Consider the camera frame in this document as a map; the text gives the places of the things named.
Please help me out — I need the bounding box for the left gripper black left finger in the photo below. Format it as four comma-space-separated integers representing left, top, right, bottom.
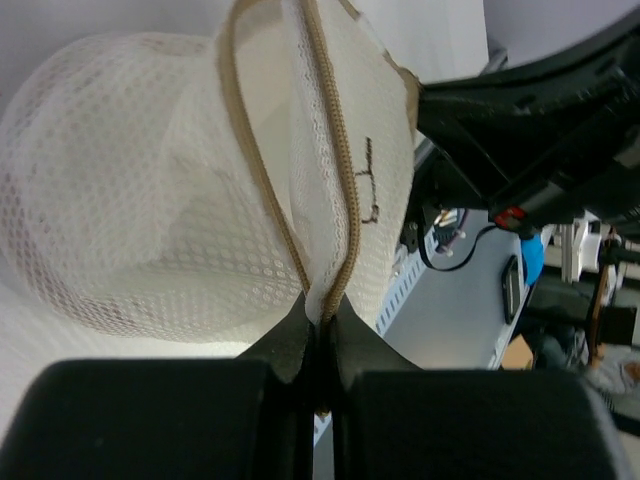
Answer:
9, 300, 314, 479

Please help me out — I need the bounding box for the black phone on desk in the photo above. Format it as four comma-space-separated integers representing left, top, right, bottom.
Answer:
501, 255, 522, 325

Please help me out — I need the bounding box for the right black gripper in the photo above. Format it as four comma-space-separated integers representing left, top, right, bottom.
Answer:
418, 8, 639, 235

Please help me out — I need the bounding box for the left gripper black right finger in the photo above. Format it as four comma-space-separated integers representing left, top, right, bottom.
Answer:
325, 301, 633, 479

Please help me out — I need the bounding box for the blue object behind gripper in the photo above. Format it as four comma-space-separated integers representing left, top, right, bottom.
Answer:
520, 233, 545, 286

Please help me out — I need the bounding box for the round white mesh laundry bag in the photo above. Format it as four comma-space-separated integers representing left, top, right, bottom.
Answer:
1, 1, 419, 343

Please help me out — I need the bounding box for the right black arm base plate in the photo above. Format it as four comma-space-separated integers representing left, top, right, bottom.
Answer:
402, 164, 481, 256

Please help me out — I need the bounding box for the white slotted cable duct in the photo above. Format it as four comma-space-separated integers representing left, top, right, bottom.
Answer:
375, 247, 426, 337

